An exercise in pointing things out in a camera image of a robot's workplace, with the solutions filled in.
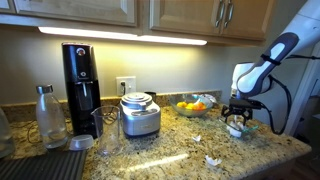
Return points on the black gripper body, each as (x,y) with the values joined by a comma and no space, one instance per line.
(242,107)

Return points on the garlic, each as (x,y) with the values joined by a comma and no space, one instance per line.
(236,129)

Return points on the white garlic bulb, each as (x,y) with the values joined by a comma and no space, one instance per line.
(197,138)

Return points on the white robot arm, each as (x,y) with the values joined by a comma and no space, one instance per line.
(254,78)

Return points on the square glass bowl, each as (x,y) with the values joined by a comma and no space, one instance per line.
(226,124)

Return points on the round glass fruit bowl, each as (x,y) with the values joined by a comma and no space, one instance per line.
(190,98)

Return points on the garlic skin piece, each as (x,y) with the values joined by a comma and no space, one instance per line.
(213,162)

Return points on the orange and yellow fruits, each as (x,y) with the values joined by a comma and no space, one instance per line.
(192,106)

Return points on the wooden upper cabinets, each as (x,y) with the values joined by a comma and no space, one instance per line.
(229,22)

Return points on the clear plastic measuring jug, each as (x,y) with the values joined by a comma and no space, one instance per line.
(107,123)

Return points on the black soda maker machine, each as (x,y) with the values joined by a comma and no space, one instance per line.
(82,86)

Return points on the white round lid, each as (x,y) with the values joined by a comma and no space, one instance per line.
(81,142)

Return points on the glass bottle with metal cap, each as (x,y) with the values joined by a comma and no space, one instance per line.
(50,118)

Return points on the black drying mat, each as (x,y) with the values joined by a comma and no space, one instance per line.
(63,165)

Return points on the under-cabinet light strip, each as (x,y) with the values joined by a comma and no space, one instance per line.
(120,36)

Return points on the white wall outlet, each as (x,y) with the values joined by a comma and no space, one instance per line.
(125,85)

